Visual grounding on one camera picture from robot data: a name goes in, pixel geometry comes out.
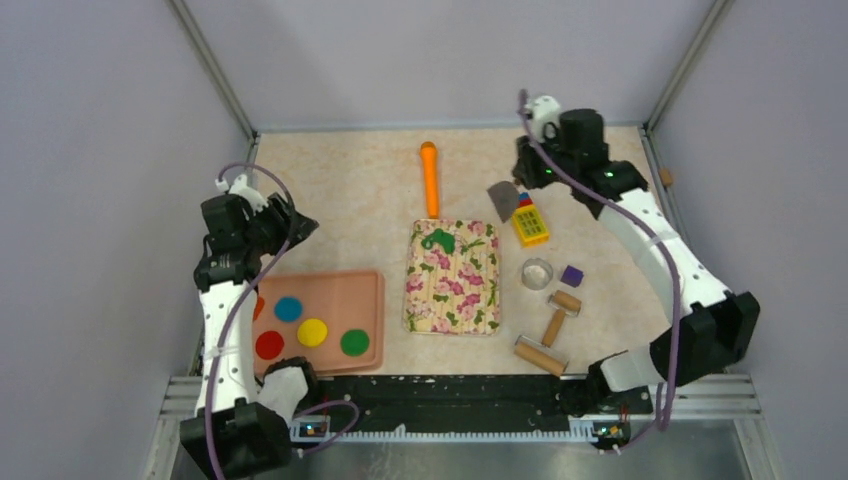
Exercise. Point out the metal spatula wooden handle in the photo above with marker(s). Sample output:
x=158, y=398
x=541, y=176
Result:
x=505, y=198

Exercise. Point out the green dough scrap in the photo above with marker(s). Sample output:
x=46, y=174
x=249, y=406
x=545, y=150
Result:
x=441, y=238

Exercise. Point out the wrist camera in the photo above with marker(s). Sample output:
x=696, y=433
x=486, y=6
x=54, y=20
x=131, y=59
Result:
x=240, y=187
x=543, y=114

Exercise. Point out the yellow dough disc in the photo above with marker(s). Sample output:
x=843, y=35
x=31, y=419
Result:
x=312, y=332

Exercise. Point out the pink plastic tray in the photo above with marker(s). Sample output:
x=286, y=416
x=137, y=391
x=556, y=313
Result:
x=344, y=300

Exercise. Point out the small wooden knob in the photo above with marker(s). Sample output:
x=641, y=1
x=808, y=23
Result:
x=666, y=177

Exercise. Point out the green dough disc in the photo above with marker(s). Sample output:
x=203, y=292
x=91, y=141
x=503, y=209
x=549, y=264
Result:
x=355, y=342

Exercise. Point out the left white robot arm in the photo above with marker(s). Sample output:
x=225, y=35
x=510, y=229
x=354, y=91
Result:
x=241, y=422

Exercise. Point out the blue dough disc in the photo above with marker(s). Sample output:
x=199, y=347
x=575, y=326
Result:
x=288, y=309

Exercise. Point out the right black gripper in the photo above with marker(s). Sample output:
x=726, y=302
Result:
x=527, y=167

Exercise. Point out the orange toy microphone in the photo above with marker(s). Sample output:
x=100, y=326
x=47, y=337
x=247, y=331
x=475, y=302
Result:
x=429, y=154

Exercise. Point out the red dough disc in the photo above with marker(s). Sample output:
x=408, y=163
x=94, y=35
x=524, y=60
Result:
x=269, y=345

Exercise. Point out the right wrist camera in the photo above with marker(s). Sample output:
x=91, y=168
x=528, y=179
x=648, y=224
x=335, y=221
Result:
x=543, y=114

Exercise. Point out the wooden double-ended roller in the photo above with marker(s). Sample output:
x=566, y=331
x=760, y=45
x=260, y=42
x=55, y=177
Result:
x=539, y=353

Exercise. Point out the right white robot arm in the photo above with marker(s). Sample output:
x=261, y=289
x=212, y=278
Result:
x=710, y=326

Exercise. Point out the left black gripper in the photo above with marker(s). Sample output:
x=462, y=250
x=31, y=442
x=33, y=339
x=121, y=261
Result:
x=277, y=211

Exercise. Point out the round metal cutter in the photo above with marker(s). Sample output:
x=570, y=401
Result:
x=536, y=274

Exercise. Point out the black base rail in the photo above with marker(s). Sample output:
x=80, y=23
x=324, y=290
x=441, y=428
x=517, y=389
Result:
x=471, y=407

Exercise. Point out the colourful toy block stack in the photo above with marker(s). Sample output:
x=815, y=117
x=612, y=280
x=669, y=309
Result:
x=528, y=223

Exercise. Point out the purple cube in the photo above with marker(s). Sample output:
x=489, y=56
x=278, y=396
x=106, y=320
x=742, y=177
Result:
x=572, y=276

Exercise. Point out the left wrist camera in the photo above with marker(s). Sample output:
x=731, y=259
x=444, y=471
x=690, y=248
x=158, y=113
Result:
x=240, y=187

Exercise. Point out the floral cutting board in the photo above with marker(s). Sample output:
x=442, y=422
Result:
x=458, y=294

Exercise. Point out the orange dough disc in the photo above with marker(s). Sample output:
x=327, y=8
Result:
x=259, y=306

